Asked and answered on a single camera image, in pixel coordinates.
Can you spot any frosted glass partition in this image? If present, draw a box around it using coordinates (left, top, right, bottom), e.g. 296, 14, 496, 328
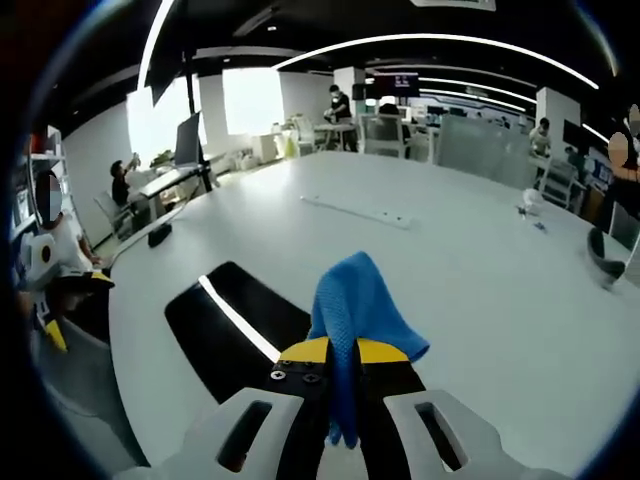
436, 113, 540, 190

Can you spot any curved ceiling light strip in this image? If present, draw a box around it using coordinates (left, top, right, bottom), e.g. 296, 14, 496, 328
271, 33, 602, 92
136, 0, 177, 97

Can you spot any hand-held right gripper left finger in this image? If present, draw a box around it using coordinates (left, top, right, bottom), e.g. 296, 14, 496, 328
182, 336, 334, 480

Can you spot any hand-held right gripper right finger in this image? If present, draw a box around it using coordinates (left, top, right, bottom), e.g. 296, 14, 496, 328
354, 336, 526, 480

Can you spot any ceiling air conditioner vent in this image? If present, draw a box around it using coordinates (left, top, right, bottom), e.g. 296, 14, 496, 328
409, 0, 497, 13

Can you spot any black computer monitor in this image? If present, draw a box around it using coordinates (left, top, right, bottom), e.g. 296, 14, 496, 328
173, 111, 205, 170

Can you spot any white power strip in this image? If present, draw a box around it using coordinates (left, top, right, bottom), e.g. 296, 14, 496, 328
298, 194, 415, 231

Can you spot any small white round object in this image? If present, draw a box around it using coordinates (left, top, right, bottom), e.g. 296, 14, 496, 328
521, 188, 547, 217

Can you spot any white storage shelf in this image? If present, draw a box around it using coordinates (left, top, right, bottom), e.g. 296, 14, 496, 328
9, 126, 77, 242

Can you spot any white mesh office chair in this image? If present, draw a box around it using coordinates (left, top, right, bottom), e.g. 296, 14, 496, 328
358, 113, 407, 160

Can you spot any blue cleaning cloth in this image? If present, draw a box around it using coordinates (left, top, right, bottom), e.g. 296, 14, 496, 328
306, 250, 432, 450

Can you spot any black case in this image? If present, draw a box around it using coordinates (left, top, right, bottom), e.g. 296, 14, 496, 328
147, 222, 174, 249

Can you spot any wall screen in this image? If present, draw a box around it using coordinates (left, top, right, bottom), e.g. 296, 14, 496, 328
373, 73, 421, 100

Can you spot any standing desk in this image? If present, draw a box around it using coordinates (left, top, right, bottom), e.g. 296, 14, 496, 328
138, 158, 222, 200

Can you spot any black hanging panel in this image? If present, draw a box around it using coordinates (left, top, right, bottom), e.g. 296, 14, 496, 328
148, 48, 195, 109

